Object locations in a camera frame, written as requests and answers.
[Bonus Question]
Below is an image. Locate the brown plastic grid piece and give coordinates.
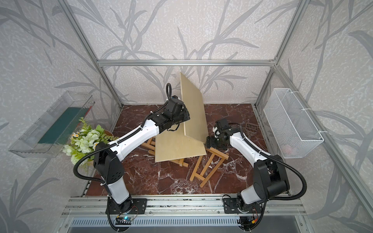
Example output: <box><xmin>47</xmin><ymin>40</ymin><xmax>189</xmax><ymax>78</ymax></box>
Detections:
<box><xmin>245</xmin><ymin>122</ymin><xmax>259</xmax><ymax>135</ymax></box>

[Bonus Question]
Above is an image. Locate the artificial flower bouquet in pot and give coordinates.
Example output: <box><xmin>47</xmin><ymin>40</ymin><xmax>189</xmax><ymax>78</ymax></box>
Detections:
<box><xmin>62</xmin><ymin>117</ymin><xmax>118</xmax><ymax>165</ymax></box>

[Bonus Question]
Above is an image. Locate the wooden easel frame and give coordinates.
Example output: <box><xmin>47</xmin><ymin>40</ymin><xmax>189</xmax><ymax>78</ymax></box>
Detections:
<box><xmin>141</xmin><ymin>137</ymin><xmax>188</xmax><ymax>168</ymax></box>
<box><xmin>189</xmin><ymin>148</ymin><xmax>229</xmax><ymax>187</ymax></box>

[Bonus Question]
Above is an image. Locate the aluminium front rail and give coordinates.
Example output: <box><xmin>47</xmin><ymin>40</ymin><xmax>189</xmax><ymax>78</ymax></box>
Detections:
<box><xmin>61</xmin><ymin>194</ymin><xmax>307</xmax><ymax>217</ymax></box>

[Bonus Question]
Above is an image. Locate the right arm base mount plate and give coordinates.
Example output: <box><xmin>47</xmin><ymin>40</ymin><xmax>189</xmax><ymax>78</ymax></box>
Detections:
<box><xmin>222</xmin><ymin>194</ymin><xmax>262</xmax><ymax>214</ymax></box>

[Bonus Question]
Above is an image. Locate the light plywood board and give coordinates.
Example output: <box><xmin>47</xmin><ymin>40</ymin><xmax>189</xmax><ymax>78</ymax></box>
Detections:
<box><xmin>180</xmin><ymin>73</ymin><xmax>208</xmax><ymax>143</ymax></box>
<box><xmin>155</xmin><ymin>123</ymin><xmax>207</xmax><ymax>163</ymax></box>

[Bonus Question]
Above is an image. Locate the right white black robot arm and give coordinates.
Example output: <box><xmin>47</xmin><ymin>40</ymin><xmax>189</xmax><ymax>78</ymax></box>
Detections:
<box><xmin>206</xmin><ymin>118</ymin><xmax>308</xmax><ymax>208</ymax></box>

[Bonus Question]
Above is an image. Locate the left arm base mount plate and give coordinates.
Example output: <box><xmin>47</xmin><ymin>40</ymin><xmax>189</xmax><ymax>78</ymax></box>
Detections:
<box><xmin>105</xmin><ymin>197</ymin><xmax>147</xmax><ymax>215</ymax></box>

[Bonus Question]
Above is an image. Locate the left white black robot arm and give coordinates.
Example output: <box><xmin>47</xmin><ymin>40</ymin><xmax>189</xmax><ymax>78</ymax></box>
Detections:
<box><xmin>73</xmin><ymin>96</ymin><xmax>190</xmax><ymax>206</ymax></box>

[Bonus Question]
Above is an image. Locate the white wire mesh basket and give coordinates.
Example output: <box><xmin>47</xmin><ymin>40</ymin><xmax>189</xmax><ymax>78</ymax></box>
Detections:
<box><xmin>264</xmin><ymin>88</ymin><xmax>324</xmax><ymax>159</ymax></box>

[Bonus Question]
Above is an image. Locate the clear plastic wall tray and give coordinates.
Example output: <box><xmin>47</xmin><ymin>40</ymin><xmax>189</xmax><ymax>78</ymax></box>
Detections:
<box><xmin>9</xmin><ymin>91</ymin><xmax>95</xmax><ymax>158</ymax></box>

